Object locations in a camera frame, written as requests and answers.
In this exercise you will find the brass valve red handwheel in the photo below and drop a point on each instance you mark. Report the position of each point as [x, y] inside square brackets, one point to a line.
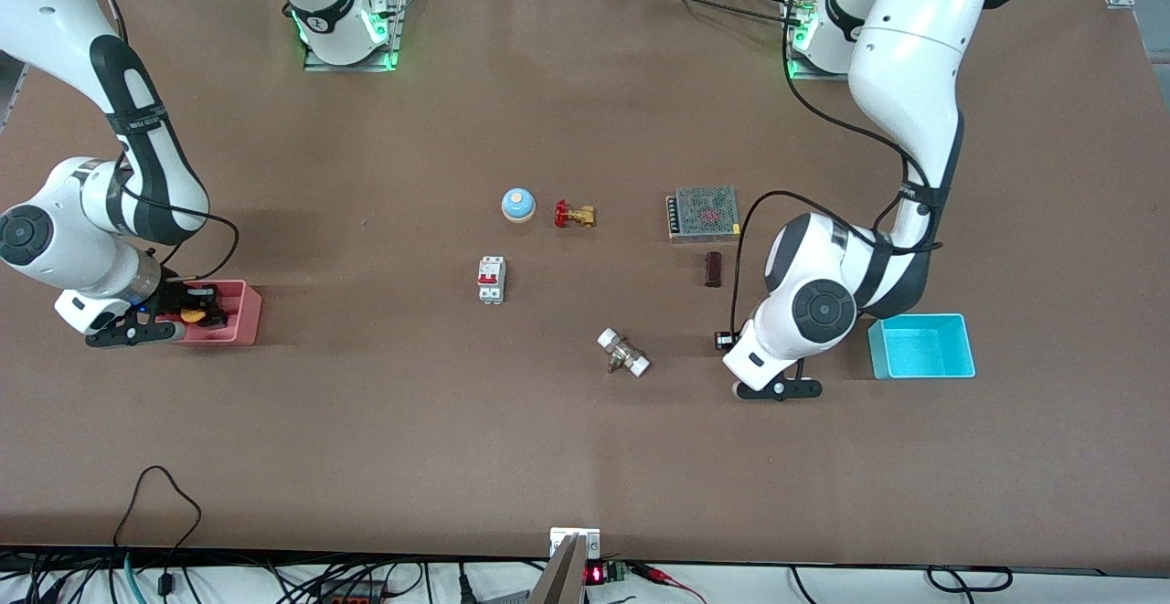
[576, 216]

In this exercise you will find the steel pipe fitting white ends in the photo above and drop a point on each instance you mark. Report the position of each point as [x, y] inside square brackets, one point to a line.
[623, 353]

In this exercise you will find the pink plastic bin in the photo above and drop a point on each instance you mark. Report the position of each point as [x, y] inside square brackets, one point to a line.
[242, 312]

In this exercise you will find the white circuit breaker red switches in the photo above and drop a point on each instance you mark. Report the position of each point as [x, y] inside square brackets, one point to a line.
[491, 280]

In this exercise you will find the grey metal mount bar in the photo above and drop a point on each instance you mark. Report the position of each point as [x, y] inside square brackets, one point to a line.
[559, 581]

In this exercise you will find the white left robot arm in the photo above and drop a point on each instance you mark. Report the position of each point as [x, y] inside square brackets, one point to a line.
[914, 56]

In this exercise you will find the metal base plate left arm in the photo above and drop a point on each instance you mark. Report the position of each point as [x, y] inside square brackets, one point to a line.
[813, 75]

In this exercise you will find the blue dome bell cream base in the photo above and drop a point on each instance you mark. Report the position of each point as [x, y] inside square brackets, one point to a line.
[518, 205]

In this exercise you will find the metal mesh power supply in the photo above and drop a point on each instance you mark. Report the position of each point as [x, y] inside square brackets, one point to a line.
[704, 211]

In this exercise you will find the module with red display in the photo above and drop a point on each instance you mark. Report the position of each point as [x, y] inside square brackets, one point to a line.
[599, 574]

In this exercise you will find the dark brown rectangular block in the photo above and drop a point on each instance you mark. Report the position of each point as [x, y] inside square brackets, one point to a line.
[713, 270]

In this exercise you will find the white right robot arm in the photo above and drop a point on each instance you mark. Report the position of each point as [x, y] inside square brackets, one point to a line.
[55, 1]

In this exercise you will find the white table edge bracket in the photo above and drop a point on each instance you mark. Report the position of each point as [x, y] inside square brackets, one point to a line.
[576, 536]

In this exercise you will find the red clip lead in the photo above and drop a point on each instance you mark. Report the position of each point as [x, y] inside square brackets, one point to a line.
[663, 576]

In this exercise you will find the metal base plate right arm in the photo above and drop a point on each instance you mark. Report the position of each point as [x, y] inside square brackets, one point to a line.
[399, 1]

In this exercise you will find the cyan plastic bin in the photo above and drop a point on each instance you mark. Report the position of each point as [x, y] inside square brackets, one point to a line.
[923, 348]

